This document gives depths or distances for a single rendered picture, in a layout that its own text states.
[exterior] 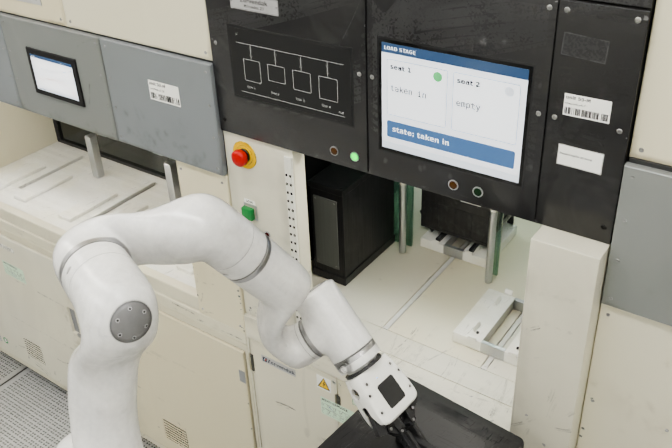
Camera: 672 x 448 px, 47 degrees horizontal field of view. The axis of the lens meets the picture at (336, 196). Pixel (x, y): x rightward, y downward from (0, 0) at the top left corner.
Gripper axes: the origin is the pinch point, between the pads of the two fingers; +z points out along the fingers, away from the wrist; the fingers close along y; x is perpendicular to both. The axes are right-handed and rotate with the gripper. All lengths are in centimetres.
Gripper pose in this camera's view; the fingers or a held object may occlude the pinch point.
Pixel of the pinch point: (412, 438)
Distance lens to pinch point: 143.8
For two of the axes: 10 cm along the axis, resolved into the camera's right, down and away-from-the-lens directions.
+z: 5.6, 8.2, -0.4
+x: -5.2, 3.9, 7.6
